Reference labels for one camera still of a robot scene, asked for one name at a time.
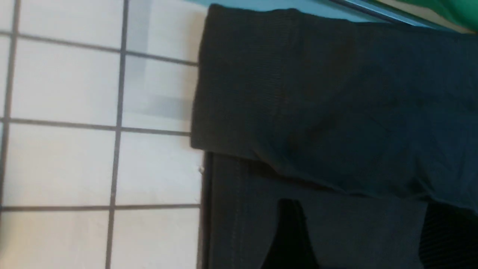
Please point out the dark gray long-sleeve shirt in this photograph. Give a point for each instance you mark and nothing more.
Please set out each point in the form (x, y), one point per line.
(365, 124)

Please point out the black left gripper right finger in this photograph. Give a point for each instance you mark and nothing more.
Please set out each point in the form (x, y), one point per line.
(449, 238)

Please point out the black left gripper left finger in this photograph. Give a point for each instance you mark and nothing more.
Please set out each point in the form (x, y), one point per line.
(291, 247)

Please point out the gray metal strip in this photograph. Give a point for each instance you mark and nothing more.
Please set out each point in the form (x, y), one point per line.
(388, 13)

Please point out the green backdrop cloth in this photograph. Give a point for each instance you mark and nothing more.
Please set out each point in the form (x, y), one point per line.
(461, 12)

